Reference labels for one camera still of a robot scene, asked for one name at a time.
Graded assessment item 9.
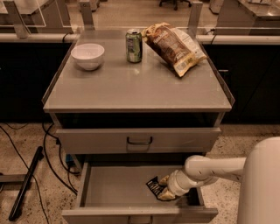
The white horizontal rail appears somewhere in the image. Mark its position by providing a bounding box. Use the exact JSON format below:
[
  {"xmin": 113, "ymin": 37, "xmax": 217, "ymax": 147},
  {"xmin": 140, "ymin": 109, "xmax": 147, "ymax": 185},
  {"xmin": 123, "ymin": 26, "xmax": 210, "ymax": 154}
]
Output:
[{"xmin": 0, "ymin": 33, "xmax": 280, "ymax": 46}]

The black drawer handle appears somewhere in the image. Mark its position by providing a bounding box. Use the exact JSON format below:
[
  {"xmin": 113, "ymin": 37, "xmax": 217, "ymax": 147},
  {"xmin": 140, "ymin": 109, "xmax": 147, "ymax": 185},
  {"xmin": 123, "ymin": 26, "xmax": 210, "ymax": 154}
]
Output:
[
  {"xmin": 127, "ymin": 216, "xmax": 153, "ymax": 224},
  {"xmin": 126, "ymin": 136, "xmax": 153, "ymax": 145}
]

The black middle drawer handle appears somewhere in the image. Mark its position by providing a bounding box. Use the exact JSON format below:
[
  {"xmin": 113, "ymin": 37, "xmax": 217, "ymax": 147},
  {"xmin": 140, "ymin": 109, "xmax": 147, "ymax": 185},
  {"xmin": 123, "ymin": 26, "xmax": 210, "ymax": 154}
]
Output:
[{"xmin": 127, "ymin": 216, "xmax": 153, "ymax": 224}]

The grey background desk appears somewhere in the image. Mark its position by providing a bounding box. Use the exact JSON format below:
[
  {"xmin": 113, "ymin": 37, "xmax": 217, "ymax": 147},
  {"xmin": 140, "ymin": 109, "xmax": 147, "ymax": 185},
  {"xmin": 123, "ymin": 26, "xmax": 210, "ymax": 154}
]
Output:
[{"xmin": 214, "ymin": 0, "xmax": 280, "ymax": 36}]

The black cable by cabinet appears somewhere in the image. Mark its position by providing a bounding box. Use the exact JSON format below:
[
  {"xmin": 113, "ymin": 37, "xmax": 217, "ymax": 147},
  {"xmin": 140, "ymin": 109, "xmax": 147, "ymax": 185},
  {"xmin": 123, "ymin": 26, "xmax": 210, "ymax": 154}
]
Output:
[{"xmin": 41, "ymin": 122, "xmax": 81, "ymax": 196}]

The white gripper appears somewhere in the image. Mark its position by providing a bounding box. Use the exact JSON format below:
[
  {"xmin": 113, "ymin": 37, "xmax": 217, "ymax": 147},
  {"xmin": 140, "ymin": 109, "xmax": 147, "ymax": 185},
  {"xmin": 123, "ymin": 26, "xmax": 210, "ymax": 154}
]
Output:
[{"xmin": 157, "ymin": 170, "xmax": 198, "ymax": 201}]

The grey metal drawer cabinet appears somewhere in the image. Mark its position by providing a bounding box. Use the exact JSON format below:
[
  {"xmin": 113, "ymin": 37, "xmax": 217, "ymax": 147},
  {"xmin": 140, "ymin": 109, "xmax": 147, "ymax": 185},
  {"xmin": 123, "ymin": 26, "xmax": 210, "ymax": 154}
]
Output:
[{"xmin": 44, "ymin": 31, "xmax": 234, "ymax": 167}]

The office chair base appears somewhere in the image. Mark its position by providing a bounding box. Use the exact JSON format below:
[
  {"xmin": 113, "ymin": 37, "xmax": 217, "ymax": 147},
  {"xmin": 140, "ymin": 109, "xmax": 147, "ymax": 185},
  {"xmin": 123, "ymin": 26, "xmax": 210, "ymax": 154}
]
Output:
[{"xmin": 158, "ymin": 0, "xmax": 193, "ymax": 11}]

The green soda can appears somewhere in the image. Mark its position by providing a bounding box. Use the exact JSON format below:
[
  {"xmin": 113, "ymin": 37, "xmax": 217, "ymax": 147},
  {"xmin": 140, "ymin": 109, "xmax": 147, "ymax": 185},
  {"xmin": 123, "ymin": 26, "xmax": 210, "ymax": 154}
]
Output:
[{"xmin": 125, "ymin": 29, "xmax": 143, "ymax": 63}]

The grey open middle drawer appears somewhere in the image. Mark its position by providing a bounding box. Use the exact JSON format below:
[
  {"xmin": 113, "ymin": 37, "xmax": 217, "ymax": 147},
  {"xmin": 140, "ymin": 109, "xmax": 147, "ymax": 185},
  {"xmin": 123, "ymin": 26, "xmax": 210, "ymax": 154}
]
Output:
[{"xmin": 62, "ymin": 153, "xmax": 218, "ymax": 224}]

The grey top drawer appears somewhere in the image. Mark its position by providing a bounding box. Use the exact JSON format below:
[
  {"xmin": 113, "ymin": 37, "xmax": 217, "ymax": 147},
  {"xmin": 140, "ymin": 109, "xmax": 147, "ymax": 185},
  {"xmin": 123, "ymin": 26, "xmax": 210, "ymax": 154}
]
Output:
[{"xmin": 56, "ymin": 128, "xmax": 221, "ymax": 154}]

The black floor cable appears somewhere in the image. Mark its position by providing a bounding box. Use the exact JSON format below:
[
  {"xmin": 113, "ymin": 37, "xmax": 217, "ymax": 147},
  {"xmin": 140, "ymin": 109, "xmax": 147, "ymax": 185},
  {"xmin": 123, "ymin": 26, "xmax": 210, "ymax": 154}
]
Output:
[{"xmin": 0, "ymin": 123, "xmax": 51, "ymax": 224}]

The black rxbar chocolate bar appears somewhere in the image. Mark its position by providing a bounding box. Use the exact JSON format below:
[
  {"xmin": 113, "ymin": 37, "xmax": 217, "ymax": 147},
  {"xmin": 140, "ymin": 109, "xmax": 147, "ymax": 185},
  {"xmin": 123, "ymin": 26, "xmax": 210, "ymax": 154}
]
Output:
[{"xmin": 146, "ymin": 176, "xmax": 165, "ymax": 200}]

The white ceramic bowl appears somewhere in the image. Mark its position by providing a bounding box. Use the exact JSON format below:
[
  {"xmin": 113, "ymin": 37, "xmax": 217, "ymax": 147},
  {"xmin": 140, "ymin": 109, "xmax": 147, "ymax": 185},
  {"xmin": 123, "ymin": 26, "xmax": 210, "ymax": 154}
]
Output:
[{"xmin": 71, "ymin": 43, "xmax": 105, "ymax": 71}]

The black top drawer handle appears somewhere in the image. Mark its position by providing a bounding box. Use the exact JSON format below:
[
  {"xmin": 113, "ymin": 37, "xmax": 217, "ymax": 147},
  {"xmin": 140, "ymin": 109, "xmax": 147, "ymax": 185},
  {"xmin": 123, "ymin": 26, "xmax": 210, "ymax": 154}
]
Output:
[{"xmin": 126, "ymin": 136, "xmax": 153, "ymax": 145}]

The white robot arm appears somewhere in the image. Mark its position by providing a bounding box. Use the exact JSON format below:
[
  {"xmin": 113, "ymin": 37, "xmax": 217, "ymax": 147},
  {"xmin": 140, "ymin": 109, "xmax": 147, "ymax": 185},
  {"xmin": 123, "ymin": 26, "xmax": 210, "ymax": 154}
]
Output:
[{"xmin": 157, "ymin": 136, "xmax": 280, "ymax": 224}]

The black bar on floor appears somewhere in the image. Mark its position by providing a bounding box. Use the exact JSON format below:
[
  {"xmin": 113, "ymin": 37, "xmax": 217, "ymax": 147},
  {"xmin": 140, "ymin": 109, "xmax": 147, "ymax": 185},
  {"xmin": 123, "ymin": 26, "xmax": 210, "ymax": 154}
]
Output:
[{"xmin": 9, "ymin": 146, "xmax": 44, "ymax": 221}]

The brown chip bag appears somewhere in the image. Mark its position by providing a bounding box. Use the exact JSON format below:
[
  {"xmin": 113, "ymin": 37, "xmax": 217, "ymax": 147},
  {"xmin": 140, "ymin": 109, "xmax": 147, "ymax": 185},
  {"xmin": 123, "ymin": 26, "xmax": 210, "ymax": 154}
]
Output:
[{"xmin": 142, "ymin": 23, "xmax": 207, "ymax": 77}]

